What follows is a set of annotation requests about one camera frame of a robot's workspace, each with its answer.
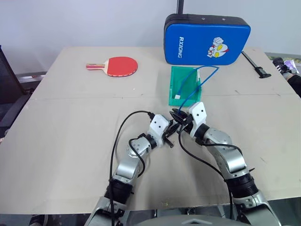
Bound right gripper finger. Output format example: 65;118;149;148
171;108;189;117
169;113;187;125

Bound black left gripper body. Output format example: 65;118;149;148
162;119;176;143

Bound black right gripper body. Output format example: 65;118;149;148
180;114;196;133

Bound blue cable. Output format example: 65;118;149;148
175;66;221;116

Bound green plastic bin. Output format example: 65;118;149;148
167;65;204;107

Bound red table tennis paddle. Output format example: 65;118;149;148
85;56;139;78

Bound blue padded kick shield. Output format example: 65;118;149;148
163;13;252;66

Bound dark rounded robot torso shape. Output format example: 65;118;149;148
130;213;237;226

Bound black bar clamp tool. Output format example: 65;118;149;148
241;51;272;80

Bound black and white shoe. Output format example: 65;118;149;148
272;56;293;74

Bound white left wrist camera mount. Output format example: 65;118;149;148
147;114;171;148

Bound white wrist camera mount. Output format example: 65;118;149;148
147;114;171;148
188;101;208;138

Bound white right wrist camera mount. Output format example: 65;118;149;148
188;101;208;138

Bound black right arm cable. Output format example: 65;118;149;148
178;126;243;223

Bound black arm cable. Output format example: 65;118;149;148
108;110;155;226
178;126;243;223

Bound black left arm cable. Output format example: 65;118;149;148
108;110;155;226

